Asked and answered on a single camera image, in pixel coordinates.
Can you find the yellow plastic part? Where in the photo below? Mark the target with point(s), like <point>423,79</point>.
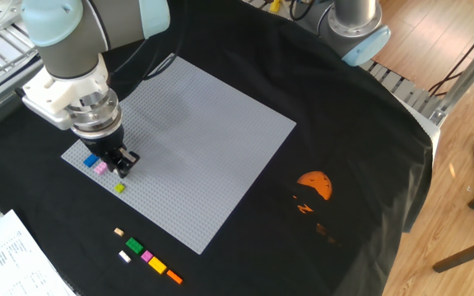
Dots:
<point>275,5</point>

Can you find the aluminium frame post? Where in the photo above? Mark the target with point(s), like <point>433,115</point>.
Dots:
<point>467,76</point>

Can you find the blue long Lego brick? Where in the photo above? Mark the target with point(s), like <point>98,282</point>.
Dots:
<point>91,160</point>

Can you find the orange narrow Lego brick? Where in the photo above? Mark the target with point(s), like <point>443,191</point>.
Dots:
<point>174,276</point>

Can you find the magenta small Lego brick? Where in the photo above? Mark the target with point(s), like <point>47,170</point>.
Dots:
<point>147,256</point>

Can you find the dark green Lego brick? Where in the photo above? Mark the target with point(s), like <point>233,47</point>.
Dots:
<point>134,245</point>

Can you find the white printed paper sheets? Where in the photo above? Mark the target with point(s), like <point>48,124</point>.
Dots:
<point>10,259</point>

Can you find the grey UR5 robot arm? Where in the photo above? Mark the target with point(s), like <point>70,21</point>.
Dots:
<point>76,53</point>

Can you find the tan small Lego brick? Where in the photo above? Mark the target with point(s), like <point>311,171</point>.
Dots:
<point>119,231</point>

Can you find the narrow white Lego brick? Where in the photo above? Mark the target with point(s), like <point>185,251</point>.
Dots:
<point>124,256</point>

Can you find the grey Lego baseplate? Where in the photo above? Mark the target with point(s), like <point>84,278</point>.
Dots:
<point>196,156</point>

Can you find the lime green Lego brick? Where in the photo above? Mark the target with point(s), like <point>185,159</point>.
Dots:
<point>119,188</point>

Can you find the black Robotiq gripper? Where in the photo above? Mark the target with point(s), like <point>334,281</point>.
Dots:
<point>103,144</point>

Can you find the yellow Lego brick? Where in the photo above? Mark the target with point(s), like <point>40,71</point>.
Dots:
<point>157,265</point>

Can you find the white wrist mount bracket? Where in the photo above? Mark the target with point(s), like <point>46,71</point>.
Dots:
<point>62,94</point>

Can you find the black cloth with orange print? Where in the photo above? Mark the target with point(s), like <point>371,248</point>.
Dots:
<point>270,74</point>

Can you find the light pink Lego brick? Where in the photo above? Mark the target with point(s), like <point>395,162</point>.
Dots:
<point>100,168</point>

